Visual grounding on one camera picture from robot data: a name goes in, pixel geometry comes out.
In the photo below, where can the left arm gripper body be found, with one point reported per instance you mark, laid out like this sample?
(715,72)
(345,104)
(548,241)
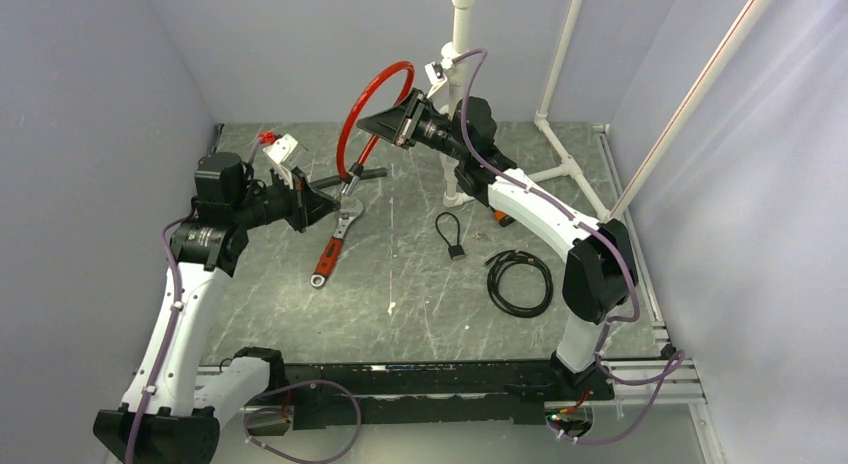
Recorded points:
(297,213)

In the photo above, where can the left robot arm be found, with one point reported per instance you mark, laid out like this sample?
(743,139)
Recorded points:
(164,415)

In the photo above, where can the white diagonal pole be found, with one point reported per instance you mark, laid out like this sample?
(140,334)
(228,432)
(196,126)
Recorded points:
(727,47)

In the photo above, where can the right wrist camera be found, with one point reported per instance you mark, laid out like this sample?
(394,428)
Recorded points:
(438,74)

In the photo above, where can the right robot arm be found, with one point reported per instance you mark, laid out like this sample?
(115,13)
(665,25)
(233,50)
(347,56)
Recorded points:
(600,273)

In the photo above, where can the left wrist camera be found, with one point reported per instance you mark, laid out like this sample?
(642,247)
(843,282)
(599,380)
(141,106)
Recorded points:
(280,150)

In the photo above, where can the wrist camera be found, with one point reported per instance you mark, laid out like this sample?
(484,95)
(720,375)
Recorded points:
(438,74)
(280,150)

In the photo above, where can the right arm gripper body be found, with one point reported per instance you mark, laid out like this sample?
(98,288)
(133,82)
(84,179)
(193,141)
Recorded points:
(414,120)

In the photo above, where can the black cable loop padlock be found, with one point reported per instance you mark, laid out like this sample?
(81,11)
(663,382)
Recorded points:
(454,246)

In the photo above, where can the red handled adjustable wrench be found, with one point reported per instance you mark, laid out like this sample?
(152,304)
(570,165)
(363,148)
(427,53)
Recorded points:
(351,209)

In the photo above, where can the white PVC pipe frame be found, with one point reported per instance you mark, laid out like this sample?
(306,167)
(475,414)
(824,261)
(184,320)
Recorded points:
(527,87)

